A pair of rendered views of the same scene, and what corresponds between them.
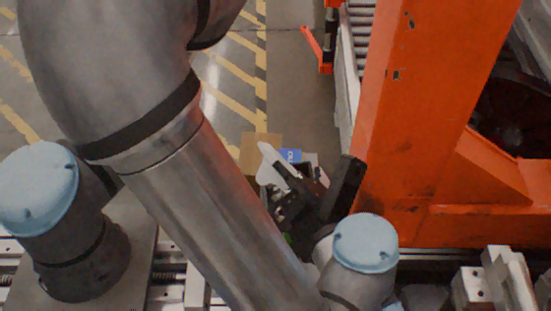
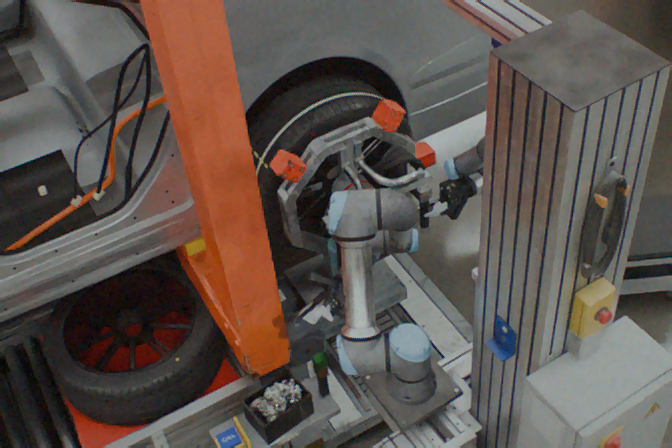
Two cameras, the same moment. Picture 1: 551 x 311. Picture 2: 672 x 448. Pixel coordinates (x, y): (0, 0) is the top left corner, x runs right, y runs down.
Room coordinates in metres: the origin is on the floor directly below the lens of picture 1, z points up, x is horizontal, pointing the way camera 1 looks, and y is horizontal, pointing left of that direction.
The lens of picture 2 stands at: (1.17, 1.61, 3.05)
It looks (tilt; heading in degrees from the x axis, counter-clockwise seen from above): 45 degrees down; 244
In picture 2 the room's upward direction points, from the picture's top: 6 degrees counter-clockwise
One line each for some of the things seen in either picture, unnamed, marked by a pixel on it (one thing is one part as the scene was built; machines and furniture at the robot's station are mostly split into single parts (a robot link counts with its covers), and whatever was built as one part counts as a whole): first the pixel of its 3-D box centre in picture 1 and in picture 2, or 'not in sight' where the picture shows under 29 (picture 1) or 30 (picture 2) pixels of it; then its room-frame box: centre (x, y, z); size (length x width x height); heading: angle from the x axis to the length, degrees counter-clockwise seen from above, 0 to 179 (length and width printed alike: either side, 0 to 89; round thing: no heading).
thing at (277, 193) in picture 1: (289, 205); (278, 405); (0.66, -0.03, 0.51); 0.20 x 0.14 x 0.13; 8
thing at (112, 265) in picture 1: (75, 244); (411, 374); (0.35, 0.32, 0.87); 0.15 x 0.15 x 0.10
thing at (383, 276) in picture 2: not in sight; (338, 258); (0.07, -0.66, 0.32); 0.40 x 0.30 x 0.28; 179
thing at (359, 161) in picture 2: not in sight; (388, 160); (-0.02, -0.36, 1.03); 0.19 x 0.18 x 0.11; 89
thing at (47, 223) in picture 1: (50, 199); (408, 350); (0.35, 0.32, 0.98); 0.13 x 0.12 x 0.14; 150
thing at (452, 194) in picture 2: not in sight; (456, 191); (-0.23, -0.25, 0.86); 0.12 x 0.08 x 0.09; 179
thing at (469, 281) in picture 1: (492, 290); not in sight; (0.25, -0.29, 0.93); 0.09 x 0.05 x 0.05; 89
